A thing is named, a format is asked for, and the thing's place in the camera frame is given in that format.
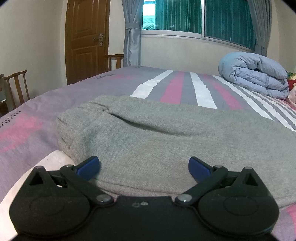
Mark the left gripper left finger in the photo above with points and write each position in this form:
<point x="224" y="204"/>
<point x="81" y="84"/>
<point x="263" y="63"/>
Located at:
<point x="68" y="186"/>

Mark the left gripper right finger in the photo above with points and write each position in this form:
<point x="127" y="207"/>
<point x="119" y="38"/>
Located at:
<point x="217" y="186"/>

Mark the grey sweat pants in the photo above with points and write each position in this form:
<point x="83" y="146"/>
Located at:
<point x="144" y="146"/>

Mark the striped pink grey bedsheet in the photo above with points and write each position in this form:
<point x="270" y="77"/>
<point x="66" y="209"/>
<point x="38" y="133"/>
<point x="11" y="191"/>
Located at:
<point x="28" y="136"/>

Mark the folded light blue duvet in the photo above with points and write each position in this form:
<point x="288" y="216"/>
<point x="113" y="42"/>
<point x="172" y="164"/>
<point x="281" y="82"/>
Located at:
<point x="256" y="73"/>

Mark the folded pink blanket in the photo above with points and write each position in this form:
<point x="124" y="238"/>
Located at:
<point x="292" y="96"/>

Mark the wooden chair by door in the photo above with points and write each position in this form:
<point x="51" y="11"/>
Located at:
<point x="116" y="58"/>

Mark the red patterned folded blanket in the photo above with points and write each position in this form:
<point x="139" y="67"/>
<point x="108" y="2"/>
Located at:
<point x="291" y="78"/>

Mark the brown wooden door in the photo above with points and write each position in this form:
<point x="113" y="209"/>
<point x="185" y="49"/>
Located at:
<point x="86" y="39"/>

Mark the window with teal blinds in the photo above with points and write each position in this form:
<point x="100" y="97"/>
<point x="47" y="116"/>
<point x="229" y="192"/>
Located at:
<point x="228" y="21"/>

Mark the grey left curtain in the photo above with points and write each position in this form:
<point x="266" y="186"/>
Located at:
<point x="132" y="11"/>

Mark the grey curtain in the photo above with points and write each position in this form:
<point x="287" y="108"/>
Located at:
<point x="261" y="16"/>
<point x="132" y="11"/>

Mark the grey right curtain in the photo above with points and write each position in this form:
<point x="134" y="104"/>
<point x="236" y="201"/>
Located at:
<point x="261" y="16"/>

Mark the wooden chair near wall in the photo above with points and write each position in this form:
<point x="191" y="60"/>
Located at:
<point x="20" y="84"/>

